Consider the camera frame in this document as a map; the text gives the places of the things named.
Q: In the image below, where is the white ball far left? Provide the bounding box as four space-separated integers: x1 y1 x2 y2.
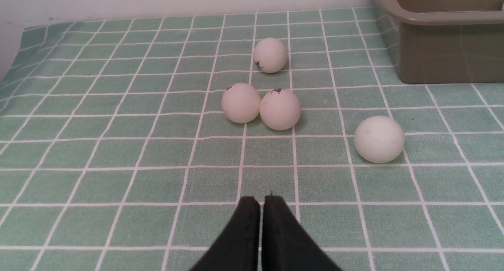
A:
252 37 288 74

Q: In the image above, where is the olive green plastic bin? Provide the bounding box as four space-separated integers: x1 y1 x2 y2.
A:
373 0 504 84

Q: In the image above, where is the white ball left pair outer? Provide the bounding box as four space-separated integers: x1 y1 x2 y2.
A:
221 83 261 124

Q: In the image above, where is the white ball front left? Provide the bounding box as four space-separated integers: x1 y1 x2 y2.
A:
354 115 406 163

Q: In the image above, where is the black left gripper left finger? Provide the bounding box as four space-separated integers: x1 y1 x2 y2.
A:
190 196 261 271

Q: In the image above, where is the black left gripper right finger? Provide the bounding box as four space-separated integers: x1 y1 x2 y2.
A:
261 195 341 271

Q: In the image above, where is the green checkered tablecloth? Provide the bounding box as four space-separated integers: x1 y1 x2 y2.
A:
0 7 503 271

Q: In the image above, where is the white ball left pair marked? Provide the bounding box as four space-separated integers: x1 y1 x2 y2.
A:
259 88 301 131

